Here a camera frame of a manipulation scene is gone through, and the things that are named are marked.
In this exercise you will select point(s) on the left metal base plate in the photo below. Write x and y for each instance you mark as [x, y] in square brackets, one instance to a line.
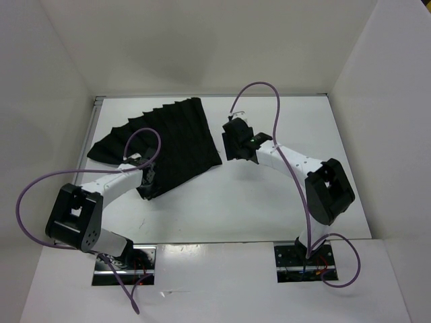
[136, 269]

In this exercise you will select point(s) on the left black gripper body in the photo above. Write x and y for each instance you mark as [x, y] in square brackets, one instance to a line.
[153, 181]

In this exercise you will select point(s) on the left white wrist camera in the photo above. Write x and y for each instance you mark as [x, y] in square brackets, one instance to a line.
[134, 159]

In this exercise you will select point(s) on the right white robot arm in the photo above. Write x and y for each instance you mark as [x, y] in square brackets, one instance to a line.
[324, 187]

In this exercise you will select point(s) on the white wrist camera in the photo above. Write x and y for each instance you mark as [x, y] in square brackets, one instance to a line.
[134, 159]
[239, 114]

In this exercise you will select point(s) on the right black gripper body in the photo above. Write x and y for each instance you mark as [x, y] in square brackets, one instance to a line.
[236, 147]

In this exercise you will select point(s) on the black pleated skirt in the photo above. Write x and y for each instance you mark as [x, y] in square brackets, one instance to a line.
[187, 147]

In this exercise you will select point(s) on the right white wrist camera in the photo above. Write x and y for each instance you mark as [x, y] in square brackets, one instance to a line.
[239, 114]

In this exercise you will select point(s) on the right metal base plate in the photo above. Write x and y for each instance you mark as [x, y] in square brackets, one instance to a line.
[292, 267]

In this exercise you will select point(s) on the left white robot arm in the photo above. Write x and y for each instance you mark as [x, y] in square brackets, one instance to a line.
[76, 218]

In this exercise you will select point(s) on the metal base plate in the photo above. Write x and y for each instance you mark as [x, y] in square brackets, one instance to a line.
[292, 267]
[136, 269]

